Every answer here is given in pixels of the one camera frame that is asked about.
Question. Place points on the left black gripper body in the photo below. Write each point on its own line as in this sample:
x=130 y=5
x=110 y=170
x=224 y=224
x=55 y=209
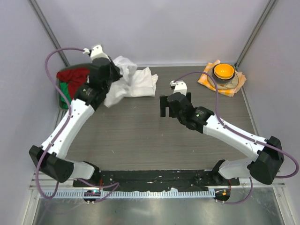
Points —
x=115 y=75

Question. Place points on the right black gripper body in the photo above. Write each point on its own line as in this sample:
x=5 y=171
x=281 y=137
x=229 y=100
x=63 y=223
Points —
x=181 y=118

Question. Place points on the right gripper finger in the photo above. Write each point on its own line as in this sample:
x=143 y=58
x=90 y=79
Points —
x=170 y=104
x=163 y=105

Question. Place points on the white t-shirt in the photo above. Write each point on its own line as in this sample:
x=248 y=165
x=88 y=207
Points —
x=119 y=89
x=141 y=83

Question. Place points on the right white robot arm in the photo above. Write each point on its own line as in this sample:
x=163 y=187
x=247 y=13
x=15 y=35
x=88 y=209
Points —
x=262 y=162

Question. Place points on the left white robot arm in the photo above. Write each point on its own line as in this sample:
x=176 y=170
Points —
x=50 y=157

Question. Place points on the folded white t-shirt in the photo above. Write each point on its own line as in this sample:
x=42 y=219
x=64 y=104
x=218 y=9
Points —
x=141 y=83

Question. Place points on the red t-shirt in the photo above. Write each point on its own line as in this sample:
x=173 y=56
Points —
x=74 y=78

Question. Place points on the orange checked cloth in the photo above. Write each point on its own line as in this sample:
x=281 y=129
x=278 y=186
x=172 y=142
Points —
x=207 y=82

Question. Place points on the green t-shirt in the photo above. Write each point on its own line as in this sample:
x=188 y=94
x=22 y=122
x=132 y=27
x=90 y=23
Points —
x=64 y=89

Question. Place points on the beige ceramic plate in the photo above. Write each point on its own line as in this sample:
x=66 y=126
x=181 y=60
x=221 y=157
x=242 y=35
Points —
x=227 y=84

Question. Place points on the grey plastic bin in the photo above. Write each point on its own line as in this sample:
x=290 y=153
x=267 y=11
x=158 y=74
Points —
x=81 y=65

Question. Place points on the orange bowl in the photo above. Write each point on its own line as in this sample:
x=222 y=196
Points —
x=223 y=71

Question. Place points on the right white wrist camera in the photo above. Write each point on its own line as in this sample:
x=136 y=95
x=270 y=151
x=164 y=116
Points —
x=179 y=87

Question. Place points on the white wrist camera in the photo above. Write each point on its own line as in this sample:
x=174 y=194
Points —
x=179 y=87
x=95 y=52

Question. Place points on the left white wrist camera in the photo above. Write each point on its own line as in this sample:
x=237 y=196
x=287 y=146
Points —
x=95 y=52

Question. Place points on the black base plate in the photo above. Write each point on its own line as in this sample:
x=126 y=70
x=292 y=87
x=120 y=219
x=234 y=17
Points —
x=162 y=180

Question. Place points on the white slotted cable duct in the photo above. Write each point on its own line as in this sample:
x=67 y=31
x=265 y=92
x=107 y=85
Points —
x=96 y=193

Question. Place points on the aluminium frame rail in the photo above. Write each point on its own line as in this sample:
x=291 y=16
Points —
x=47 y=182

